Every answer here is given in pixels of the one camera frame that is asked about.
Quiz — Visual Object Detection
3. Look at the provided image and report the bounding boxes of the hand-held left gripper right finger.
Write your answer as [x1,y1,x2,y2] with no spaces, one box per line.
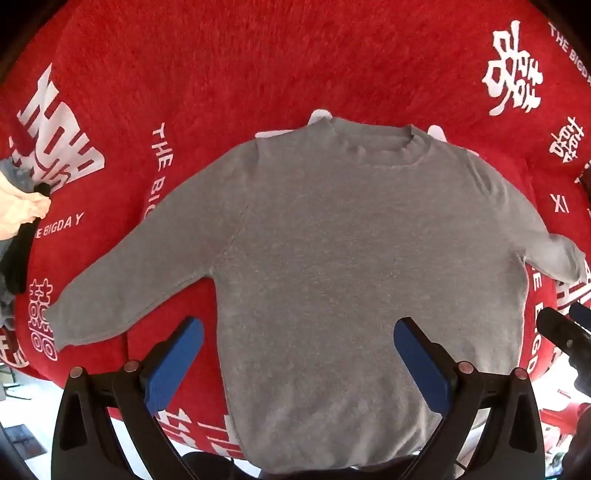
[393,318,546,480]

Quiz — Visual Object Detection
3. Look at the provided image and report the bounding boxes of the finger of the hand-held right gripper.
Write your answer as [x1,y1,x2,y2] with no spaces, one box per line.
[569,302,591,331]
[538,306,591,366]

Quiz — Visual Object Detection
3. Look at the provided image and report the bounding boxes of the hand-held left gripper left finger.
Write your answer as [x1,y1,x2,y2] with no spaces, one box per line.
[52,316,204,480]

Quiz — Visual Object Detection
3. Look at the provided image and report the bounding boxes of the grey knit sweater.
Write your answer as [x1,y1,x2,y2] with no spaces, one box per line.
[47,117,587,467]

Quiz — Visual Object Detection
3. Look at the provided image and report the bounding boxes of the red plastic stool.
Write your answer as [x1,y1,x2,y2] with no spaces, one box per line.
[539,405,579,435]

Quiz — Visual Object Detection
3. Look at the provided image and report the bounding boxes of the black cloth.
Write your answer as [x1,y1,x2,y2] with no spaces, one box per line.
[0,182,51,295]

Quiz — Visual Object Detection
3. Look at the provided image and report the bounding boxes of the peach cloth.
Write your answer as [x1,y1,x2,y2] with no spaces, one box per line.
[0,173,51,241]

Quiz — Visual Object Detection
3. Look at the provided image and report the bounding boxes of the red printed blanket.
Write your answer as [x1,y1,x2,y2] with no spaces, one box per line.
[0,0,591,457]

